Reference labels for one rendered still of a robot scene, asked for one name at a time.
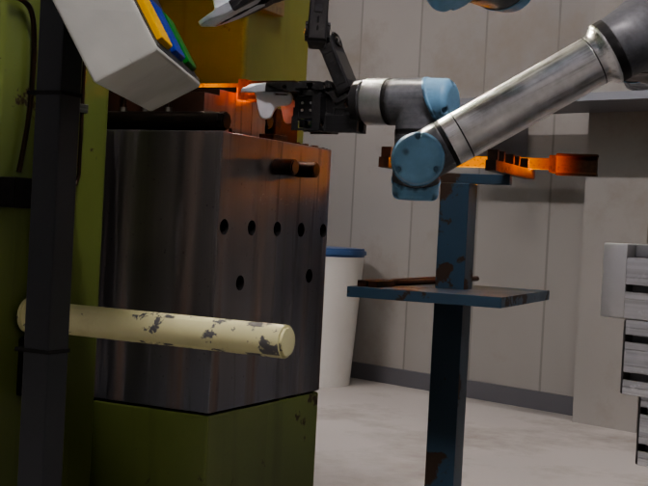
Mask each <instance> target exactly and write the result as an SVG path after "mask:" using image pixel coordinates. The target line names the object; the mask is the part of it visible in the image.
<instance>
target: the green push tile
mask: <svg viewBox="0 0 648 486"><path fill-rule="evenodd" d="M162 12H163V11H162ZM163 14H164V15H165V17H166V19H167V21H168V23H169V25H170V27H171V29H172V31H173V33H174V35H175V38H176V40H177V42H178V44H179V46H180V48H181V50H182V52H183V54H184V56H185V59H184V60H183V63H184V64H185V65H186V66H187V67H188V68H190V69H191V70H192V71H193V70H195V69H196V68H197V67H196V65H195V63H194V61H193V59H192V57H191V55H190V53H189V51H188V49H187V47H186V45H185V43H184V41H183V40H182V38H181V36H180V34H179V32H178V30H177V28H176V26H175V24H174V22H173V21H172V20H171V19H170V18H169V17H168V16H167V15H166V14H165V13H164V12H163Z"/></svg>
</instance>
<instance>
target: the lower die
mask: <svg viewBox="0 0 648 486"><path fill-rule="evenodd" d="M237 97H238V88H237V87H208V88H197V89H195V90H193V91H191V92H189V93H187V94H184V95H182V96H180V97H178V98H176V99H174V100H173V101H172V107H173V111H185V112H228V113H229V115H230V119H231V124H230V127H229V129H230V128H231V129H232V132H235V133H237V134H243V135H249V136H255V137H259V134H265V119H263V118H262V117H261V116H260V115H259V113H258V109H257V103H256V102H250V101H245V100H241V99H237ZM120 107H122V97H121V96H120V95H118V94H115V93H113V92H112V91H110V90H109V98H108V111H120ZM126 107H127V111H142V108H143V107H141V106H139V105H137V104H135V103H134V102H132V101H130V100H128V99H127V100H126ZM165 107H166V104H165V105H163V106H161V107H159V108H157V109H155V110H153V111H165ZM229 129H227V130H202V131H227V132H229Z"/></svg>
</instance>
